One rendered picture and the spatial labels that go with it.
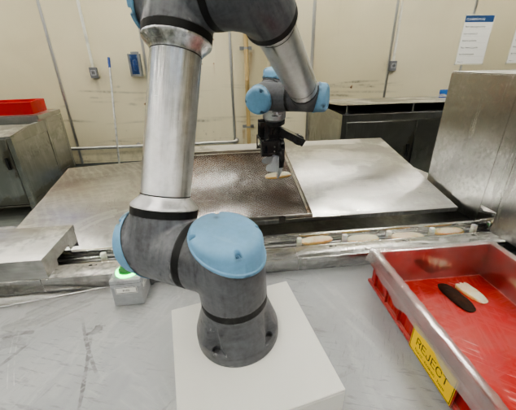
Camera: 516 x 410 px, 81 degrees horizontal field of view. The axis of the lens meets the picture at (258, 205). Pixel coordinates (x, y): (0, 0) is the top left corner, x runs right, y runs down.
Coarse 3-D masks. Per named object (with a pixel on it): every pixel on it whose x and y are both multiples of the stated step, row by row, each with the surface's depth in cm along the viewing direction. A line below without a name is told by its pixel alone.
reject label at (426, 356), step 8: (416, 336) 58; (416, 344) 58; (424, 344) 55; (416, 352) 58; (424, 352) 56; (432, 352) 53; (424, 360) 56; (432, 360) 53; (424, 368) 56; (432, 368) 53; (440, 368) 51; (432, 376) 54; (440, 376) 51; (440, 384) 51; (448, 384) 49; (440, 392) 52; (448, 392) 50; (448, 400) 50
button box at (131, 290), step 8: (112, 280) 70; (120, 280) 70; (128, 280) 70; (136, 280) 70; (144, 280) 74; (152, 280) 79; (112, 288) 70; (120, 288) 71; (128, 288) 71; (136, 288) 71; (144, 288) 74; (120, 296) 72; (128, 296) 72; (136, 296) 72; (144, 296) 73; (120, 304) 73; (128, 304) 73
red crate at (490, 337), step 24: (384, 288) 71; (432, 288) 76; (456, 288) 76; (480, 288) 76; (432, 312) 69; (456, 312) 69; (480, 312) 68; (504, 312) 68; (408, 336) 62; (456, 336) 63; (480, 336) 63; (504, 336) 63; (480, 360) 58; (504, 360) 58; (504, 384) 53; (456, 408) 49
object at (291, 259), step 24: (384, 240) 89; (408, 240) 90; (432, 240) 89; (456, 240) 89; (504, 240) 88; (72, 264) 81; (96, 264) 82; (288, 264) 83; (312, 264) 83; (336, 264) 84; (360, 264) 86; (0, 288) 76; (24, 288) 77; (48, 288) 77; (72, 288) 78
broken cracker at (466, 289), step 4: (456, 284) 76; (460, 284) 76; (464, 284) 76; (468, 284) 76; (460, 288) 75; (464, 288) 74; (468, 288) 74; (472, 288) 74; (464, 292) 74; (468, 292) 73; (472, 292) 73; (476, 292) 73; (480, 292) 73; (468, 296) 73; (472, 296) 72; (476, 296) 72; (480, 296) 72; (484, 296) 72; (476, 300) 71; (480, 300) 71; (484, 300) 71
